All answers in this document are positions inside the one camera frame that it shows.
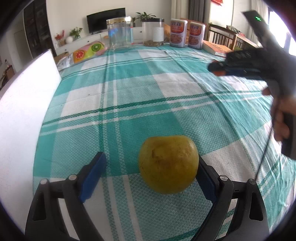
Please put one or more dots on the red flower vase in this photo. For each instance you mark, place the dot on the red flower vase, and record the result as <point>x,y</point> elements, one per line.
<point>60,38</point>

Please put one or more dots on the red white can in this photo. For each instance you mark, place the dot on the red white can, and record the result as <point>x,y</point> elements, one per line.
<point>196,35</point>
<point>178,32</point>

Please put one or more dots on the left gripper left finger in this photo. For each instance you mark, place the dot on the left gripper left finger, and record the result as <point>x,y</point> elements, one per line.
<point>77,190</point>

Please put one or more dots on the small orange tangerine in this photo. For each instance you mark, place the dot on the small orange tangerine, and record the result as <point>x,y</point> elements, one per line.
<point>218,68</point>

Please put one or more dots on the yellow green apple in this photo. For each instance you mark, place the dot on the yellow green apple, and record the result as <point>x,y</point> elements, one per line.
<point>168,164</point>

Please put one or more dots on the gold lid clear jar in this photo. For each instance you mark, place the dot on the gold lid clear jar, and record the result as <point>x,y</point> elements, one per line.
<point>119,32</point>

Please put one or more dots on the wooden chair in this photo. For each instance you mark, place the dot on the wooden chair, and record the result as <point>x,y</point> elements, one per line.
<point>221,36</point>

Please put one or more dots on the teal plaid tablecloth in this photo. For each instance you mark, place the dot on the teal plaid tablecloth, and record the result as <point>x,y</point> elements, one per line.
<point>114,102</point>

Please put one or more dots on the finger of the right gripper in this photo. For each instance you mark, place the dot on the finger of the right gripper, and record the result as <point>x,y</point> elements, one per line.
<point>240,55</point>
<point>236,71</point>

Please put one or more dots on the person's right hand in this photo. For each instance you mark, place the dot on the person's right hand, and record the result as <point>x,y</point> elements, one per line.
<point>280,107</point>

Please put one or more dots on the grey curtain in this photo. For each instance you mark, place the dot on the grey curtain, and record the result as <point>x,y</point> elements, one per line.
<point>196,10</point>

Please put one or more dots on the black television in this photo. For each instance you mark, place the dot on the black television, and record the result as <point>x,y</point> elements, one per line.
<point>97,22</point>

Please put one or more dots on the red wall hanging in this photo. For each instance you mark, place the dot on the red wall hanging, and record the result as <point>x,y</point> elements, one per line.
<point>218,2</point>

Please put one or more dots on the right red white can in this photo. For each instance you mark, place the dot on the right red white can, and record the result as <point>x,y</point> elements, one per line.
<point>196,35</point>

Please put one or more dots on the black lid clear jar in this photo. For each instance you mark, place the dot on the black lid clear jar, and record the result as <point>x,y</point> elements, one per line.
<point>153,32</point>

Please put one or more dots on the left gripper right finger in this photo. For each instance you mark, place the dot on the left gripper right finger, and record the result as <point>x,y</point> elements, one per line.
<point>217,189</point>

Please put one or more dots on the white tv cabinet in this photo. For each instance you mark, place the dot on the white tv cabinet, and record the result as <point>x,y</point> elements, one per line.
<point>101,37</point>

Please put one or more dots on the green plant by flowers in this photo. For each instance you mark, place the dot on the green plant by flowers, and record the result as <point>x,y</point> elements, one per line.
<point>75,33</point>

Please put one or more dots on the green potted plant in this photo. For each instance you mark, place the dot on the green potted plant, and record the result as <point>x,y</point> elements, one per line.
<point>144,16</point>

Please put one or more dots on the fruit print snack bag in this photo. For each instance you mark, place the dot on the fruit print snack bag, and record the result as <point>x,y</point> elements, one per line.
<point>88,51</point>

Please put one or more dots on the black glass cabinet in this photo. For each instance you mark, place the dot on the black glass cabinet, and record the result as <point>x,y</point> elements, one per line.
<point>37,28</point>

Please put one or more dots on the cardboard box on floor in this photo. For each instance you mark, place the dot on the cardboard box on floor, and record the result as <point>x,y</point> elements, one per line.
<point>60,56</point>

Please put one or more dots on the orange book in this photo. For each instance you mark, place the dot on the orange book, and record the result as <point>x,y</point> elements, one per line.
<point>216,49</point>

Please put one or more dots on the white cardboard box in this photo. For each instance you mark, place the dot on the white cardboard box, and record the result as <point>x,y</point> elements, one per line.
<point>24,103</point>

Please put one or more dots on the left red white can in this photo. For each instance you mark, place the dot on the left red white can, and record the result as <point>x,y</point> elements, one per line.
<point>178,32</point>

